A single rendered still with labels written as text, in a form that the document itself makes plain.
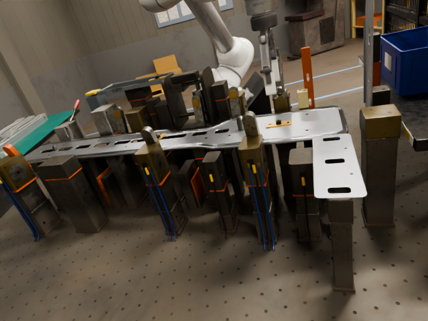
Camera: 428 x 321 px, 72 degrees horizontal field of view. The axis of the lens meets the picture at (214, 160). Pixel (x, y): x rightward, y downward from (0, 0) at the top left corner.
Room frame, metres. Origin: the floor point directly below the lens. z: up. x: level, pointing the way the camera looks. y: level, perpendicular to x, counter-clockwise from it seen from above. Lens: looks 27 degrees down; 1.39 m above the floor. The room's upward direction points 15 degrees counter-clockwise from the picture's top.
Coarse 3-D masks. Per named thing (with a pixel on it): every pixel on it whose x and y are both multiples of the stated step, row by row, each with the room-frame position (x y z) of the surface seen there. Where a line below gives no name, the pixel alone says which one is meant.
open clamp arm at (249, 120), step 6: (246, 114) 0.76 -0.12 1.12; (252, 114) 0.75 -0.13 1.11; (246, 120) 0.75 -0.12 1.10; (252, 120) 0.75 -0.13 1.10; (246, 126) 0.76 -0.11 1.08; (252, 126) 0.75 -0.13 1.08; (258, 126) 0.77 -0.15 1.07; (246, 132) 0.77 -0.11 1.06; (252, 132) 0.76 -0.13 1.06; (258, 132) 0.76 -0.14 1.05
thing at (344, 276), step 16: (336, 192) 0.49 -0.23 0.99; (336, 208) 0.47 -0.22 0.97; (352, 208) 0.46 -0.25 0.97; (336, 224) 0.47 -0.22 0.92; (336, 240) 0.48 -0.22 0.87; (336, 256) 0.48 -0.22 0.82; (352, 256) 0.46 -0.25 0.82; (336, 272) 0.48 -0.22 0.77; (352, 272) 0.46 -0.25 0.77; (336, 288) 0.48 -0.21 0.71; (352, 288) 0.46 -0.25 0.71
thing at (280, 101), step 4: (288, 92) 1.04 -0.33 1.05; (280, 96) 1.02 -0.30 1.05; (288, 96) 1.02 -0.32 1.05; (272, 100) 1.04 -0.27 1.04; (276, 100) 1.03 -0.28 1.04; (280, 100) 1.02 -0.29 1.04; (284, 100) 1.01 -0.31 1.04; (288, 100) 1.01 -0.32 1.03; (276, 104) 1.03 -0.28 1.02; (280, 104) 1.02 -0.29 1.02; (284, 104) 1.02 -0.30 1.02; (288, 104) 1.01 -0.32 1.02; (276, 108) 1.03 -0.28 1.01; (280, 108) 1.02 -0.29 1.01; (284, 108) 1.02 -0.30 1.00; (288, 108) 1.01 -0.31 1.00; (276, 112) 1.03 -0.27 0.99
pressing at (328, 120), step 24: (264, 120) 0.96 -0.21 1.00; (312, 120) 0.86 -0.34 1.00; (336, 120) 0.81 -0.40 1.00; (48, 144) 1.40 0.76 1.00; (72, 144) 1.30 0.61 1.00; (96, 144) 1.21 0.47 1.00; (120, 144) 1.13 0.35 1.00; (168, 144) 0.99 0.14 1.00; (192, 144) 0.94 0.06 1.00; (216, 144) 0.88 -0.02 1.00; (264, 144) 0.80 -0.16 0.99
